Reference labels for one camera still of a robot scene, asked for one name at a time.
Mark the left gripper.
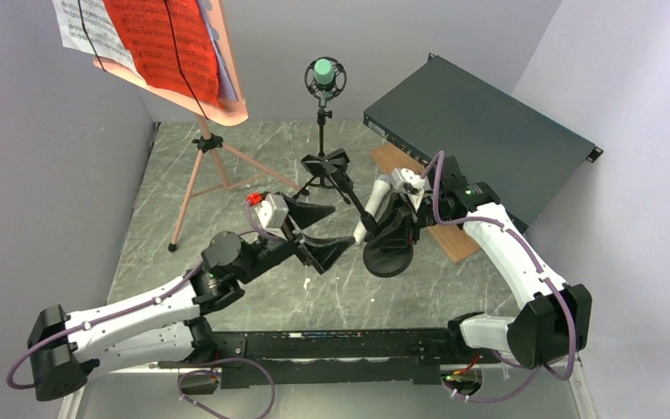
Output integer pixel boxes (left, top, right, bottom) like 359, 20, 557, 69
236, 193, 355, 285

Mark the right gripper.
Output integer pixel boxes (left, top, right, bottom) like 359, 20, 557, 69
364, 191, 449, 249

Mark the black round-base mic stand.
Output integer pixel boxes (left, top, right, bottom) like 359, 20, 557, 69
321, 162, 422, 278

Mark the white handheld microphone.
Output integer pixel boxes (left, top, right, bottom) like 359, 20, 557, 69
353, 175, 391, 244

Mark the black tripod mic stand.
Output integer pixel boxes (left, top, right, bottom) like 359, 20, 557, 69
292, 93, 351, 204

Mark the green condenser microphone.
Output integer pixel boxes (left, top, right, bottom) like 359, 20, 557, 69
304, 57, 347, 100

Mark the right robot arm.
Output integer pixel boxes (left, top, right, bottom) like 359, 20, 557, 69
353, 153, 592, 380

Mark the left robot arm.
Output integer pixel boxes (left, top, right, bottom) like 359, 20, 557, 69
23, 194, 358, 402

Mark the wooden board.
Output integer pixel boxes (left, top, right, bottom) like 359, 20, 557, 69
370, 142, 480, 264

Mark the dark rack audio unit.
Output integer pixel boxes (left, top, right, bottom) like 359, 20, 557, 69
363, 54, 604, 231

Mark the pink music stand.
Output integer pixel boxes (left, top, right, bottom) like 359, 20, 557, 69
93, 1, 299, 252

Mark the red sheet music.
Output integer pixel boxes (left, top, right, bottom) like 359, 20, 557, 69
105, 0, 220, 107

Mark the white sheet music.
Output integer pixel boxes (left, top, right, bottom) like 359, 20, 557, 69
51, 0, 139, 74

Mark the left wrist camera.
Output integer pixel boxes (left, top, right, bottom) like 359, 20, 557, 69
245, 193, 289, 237

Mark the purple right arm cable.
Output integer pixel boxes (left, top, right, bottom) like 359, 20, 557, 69
421, 151, 578, 383

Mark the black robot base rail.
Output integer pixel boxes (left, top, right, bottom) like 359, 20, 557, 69
155, 326, 487, 389

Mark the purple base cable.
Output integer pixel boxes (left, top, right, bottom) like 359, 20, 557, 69
176, 357, 277, 419

